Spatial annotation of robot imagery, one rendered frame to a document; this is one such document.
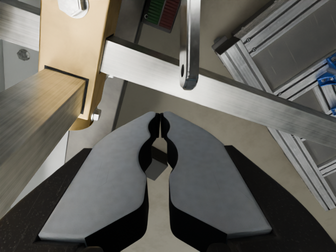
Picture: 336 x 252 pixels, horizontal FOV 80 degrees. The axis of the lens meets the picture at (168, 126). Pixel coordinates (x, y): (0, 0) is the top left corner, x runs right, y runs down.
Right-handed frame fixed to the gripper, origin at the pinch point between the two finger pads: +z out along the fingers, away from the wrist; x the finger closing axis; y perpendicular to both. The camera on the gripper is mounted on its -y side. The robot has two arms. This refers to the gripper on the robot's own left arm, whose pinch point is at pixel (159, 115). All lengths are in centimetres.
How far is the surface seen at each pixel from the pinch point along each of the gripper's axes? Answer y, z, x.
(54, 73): -0.7, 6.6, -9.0
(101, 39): -3.3, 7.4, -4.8
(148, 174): 83, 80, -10
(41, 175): 34, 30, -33
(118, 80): 5.0, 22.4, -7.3
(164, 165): 76, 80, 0
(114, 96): 7.9, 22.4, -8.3
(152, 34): 6, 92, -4
